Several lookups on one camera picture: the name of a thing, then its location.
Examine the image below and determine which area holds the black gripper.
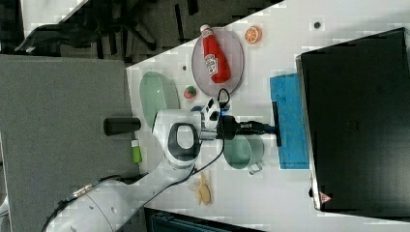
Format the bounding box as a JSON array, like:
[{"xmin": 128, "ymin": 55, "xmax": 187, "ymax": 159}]
[{"xmin": 217, "ymin": 116, "xmax": 275, "ymax": 140}]

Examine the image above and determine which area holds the blue glass oven door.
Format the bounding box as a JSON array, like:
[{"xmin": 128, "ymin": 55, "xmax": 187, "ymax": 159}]
[{"xmin": 270, "ymin": 73, "xmax": 309, "ymax": 169}]

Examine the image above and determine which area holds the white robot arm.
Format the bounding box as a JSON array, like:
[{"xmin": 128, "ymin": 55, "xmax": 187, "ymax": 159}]
[{"xmin": 42, "ymin": 109, "xmax": 278, "ymax": 232}]

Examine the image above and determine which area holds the black toaster oven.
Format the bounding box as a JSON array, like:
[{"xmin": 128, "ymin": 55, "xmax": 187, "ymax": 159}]
[{"xmin": 296, "ymin": 27, "xmax": 410, "ymax": 221}]

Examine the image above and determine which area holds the green metal mug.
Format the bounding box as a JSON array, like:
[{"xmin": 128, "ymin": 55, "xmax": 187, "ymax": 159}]
[{"xmin": 223, "ymin": 135, "xmax": 264, "ymax": 175}]

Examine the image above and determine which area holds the blue small bowl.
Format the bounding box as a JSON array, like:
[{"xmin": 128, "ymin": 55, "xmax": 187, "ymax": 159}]
[{"xmin": 190, "ymin": 105, "xmax": 203, "ymax": 111}]

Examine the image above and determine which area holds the red toy strawberry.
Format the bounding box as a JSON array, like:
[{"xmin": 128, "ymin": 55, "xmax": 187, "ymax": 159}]
[{"xmin": 184, "ymin": 86, "xmax": 196, "ymax": 100}]

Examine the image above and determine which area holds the red ketchup bottle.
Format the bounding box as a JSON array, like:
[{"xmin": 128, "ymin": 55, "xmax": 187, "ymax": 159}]
[{"xmin": 200, "ymin": 24, "xmax": 231, "ymax": 84}]

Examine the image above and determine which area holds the pink round plate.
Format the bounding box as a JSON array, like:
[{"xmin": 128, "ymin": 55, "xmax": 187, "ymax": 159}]
[{"xmin": 191, "ymin": 27, "xmax": 244, "ymax": 97}]

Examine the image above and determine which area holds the orange slice toy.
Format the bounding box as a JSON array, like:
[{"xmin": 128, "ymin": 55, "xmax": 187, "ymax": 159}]
[{"xmin": 245, "ymin": 26, "xmax": 262, "ymax": 44}]

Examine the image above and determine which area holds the green perforated colander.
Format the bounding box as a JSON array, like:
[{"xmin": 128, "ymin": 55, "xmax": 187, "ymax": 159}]
[{"xmin": 139, "ymin": 72, "xmax": 180, "ymax": 128}]

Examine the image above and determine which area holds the black office chair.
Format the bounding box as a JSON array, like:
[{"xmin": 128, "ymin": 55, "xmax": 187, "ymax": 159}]
[{"xmin": 15, "ymin": 0, "xmax": 157, "ymax": 53}]

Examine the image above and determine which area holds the blue metal frame rail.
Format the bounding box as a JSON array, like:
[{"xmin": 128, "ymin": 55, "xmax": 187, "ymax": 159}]
[{"xmin": 144, "ymin": 207, "xmax": 263, "ymax": 232}]

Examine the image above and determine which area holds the black cylinder post upper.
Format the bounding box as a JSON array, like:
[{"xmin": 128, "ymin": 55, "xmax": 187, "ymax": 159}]
[{"xmin": 103, "ymin": 118, "xmax": 141, "ymax": 136}]

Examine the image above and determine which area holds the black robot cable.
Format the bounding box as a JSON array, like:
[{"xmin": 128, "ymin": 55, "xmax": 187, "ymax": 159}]
[{"xmin": 40, "ymin": 87, "xmax": 232, "ymax": 232}]

